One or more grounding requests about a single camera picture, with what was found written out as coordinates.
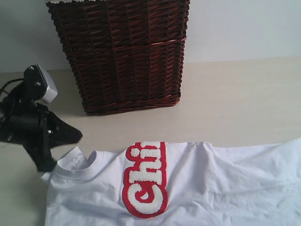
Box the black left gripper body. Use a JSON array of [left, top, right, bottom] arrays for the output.
[[0, 82, 56, 171]]

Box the white shirt with red trim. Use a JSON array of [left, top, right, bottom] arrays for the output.
[[42, 139, 301, 226]]

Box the dark brown wicker basket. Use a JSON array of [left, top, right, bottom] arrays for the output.
[[46, 0, 190, 115]]

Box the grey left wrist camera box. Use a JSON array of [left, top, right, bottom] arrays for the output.
[[24, 64, 58, 104]]

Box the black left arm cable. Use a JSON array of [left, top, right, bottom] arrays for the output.
[[0, 79, 25, 123]]

